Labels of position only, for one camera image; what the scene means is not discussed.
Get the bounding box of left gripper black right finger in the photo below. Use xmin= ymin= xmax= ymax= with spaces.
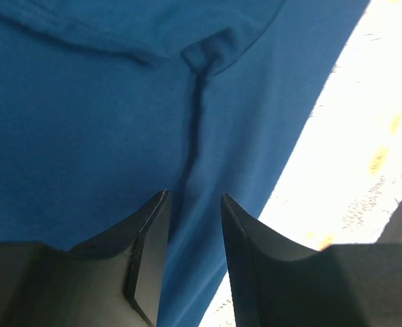
xmin=221 ymin=195 xmax=402 ymax=327

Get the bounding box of blue t shirt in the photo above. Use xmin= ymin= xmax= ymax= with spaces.
xmin=0 ymin=1 xmax=367 ymax=326

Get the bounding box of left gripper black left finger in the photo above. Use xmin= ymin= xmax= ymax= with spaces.
xmin=0 ymin=190 xmax=171 ymax=327

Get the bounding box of floral patterned table mat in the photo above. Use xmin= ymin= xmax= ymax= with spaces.
xmin=199 ymin=0 xmax=402 ymax=327

